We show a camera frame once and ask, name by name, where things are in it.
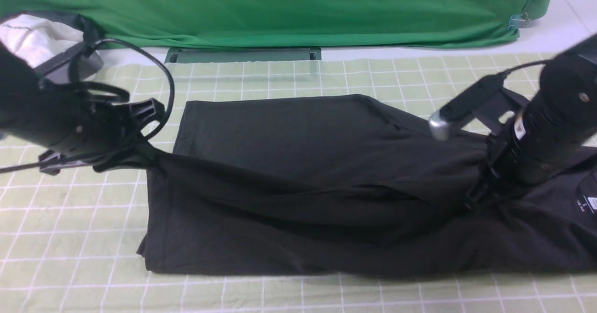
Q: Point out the crumpled white shirt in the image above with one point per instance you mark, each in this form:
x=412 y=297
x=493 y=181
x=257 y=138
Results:
x=36 y=39

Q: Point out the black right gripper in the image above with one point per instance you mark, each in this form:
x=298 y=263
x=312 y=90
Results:
x=501 y=175

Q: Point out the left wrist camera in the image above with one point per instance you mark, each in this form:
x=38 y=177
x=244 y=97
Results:
x=75 y=64

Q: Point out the dark gray long-sleeved shirt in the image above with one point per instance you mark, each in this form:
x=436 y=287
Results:
x=309 y=185

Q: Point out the green metal base bracket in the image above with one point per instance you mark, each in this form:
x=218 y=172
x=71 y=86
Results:
x=241 y=55

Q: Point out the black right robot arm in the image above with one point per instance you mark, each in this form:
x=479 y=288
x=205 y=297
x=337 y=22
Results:
x=533 y=140

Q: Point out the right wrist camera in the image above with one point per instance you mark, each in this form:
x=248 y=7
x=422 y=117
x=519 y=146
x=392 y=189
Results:
x=486 y=100

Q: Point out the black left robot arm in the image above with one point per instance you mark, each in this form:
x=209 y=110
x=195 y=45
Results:
x=40 y=111

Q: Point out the metal binder clip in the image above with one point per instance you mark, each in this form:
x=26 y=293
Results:
x=518 y=21

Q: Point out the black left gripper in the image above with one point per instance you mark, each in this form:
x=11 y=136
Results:
x=106 y=133

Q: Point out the green backdrop cloth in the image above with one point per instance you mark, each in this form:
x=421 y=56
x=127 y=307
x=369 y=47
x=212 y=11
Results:
x=442 y=24

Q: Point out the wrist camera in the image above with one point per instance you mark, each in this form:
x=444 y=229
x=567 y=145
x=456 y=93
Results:
x=486 y=100
x=75 y=64

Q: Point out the light green checkered table mat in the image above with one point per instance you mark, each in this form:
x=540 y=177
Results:
x=68 y=242

